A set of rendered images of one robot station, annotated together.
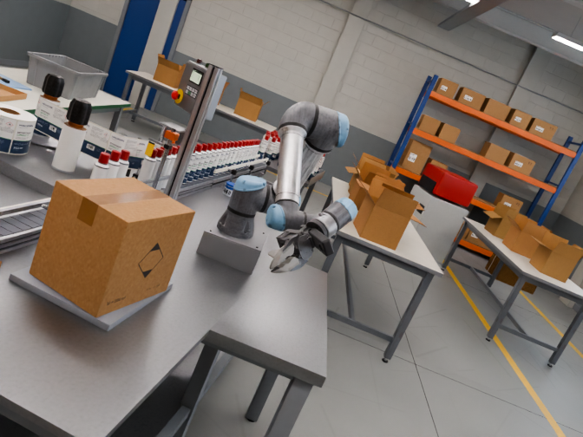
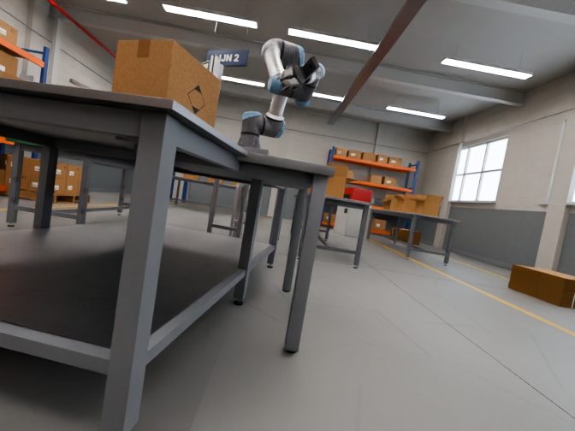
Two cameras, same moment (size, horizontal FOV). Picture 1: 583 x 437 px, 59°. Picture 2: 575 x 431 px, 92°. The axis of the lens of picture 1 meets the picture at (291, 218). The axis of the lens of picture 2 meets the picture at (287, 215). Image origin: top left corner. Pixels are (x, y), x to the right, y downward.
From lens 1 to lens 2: 0.93 m
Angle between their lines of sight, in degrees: 11
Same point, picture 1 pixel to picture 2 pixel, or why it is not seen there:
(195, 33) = not seen: hidden behind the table
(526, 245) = (409, 207)
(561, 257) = (430, 203)
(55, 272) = not seen: hidden behind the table
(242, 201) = (249, 124)
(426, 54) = (325, 139)
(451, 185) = (358, 193)
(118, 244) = (169, 58)
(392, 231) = (338, 186)
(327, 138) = (293, 57)
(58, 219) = (123, 66)
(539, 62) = (382, 131)
